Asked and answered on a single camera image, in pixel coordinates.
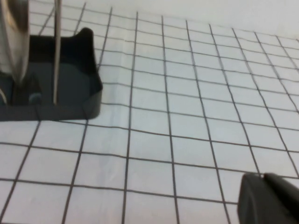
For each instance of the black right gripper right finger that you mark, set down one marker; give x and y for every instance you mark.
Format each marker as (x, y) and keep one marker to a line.
(285, 203)

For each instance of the white black grid tablecloth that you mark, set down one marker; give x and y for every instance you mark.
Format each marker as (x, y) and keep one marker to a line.
(163, 116)

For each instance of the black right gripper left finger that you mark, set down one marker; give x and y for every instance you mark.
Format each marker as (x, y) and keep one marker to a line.
(252, 205)

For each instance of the steel pot lid black knob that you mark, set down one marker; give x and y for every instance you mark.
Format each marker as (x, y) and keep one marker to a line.
(14, 35)

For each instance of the black plastic drip tray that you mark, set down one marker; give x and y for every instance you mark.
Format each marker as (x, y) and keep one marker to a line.
(77, 70)

